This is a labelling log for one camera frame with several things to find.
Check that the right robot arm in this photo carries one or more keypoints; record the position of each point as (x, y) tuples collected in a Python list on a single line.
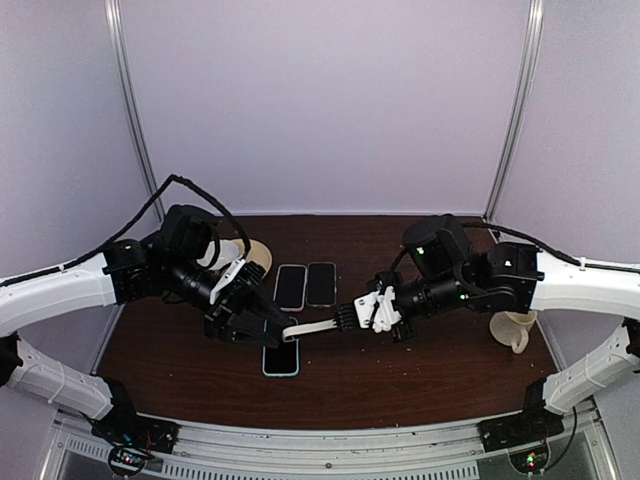
[(522, 276)]

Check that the left aluminium frame post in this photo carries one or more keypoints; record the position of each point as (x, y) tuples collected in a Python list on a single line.
[(116, 32)]

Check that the beige saucer plate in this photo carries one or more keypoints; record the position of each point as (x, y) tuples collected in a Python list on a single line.
[(258, 253)]

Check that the phone in blue case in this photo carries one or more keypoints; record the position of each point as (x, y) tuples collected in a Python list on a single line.
[(283, 361)]

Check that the right round status board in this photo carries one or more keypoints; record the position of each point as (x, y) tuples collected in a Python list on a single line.
[(530, 461)]

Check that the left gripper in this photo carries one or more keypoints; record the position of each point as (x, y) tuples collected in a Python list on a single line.
[(225, 314)]

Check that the front aluminium rail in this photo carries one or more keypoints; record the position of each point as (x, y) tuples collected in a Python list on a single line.
[(451, 450)]

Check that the white phone case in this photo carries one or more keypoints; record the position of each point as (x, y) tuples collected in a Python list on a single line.
[(294, 332)]

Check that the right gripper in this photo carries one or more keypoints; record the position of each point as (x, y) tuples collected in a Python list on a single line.
[(381, 278)]

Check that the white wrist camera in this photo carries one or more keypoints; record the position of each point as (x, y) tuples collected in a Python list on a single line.
[(376, 310), (227, 276)]

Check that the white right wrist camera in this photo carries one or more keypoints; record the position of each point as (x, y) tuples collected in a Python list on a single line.
[(376, 310)]

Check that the round status board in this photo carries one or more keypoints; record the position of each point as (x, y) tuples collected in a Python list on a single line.
[(530, 461), (126, 462)]

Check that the white ceramic cup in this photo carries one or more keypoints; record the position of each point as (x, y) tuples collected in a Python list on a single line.
[(220, 255)]

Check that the cream ribbed mug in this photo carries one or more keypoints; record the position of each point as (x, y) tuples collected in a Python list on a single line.
[(512, 329)]

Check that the phone in pink case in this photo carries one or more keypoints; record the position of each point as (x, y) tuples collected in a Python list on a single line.
[(289, 292)]

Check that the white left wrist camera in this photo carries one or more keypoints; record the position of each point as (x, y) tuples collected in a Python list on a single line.
[(227, 276)]

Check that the phone in clear grey case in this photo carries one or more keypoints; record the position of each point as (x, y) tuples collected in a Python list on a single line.
[(321, 288)]

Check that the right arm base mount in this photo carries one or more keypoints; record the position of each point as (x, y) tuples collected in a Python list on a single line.
[(516, 430)]

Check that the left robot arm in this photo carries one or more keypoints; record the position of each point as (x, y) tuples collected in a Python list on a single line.
[(181, 258)]

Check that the left round status board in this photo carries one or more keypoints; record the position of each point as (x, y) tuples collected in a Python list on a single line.
[(126, 462)]

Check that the aluminium frame post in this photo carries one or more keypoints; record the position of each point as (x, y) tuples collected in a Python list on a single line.
[(116, 32), (528, 64)]

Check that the right aluminium frame post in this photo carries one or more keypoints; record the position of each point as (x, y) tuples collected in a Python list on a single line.
[(528, 64)]

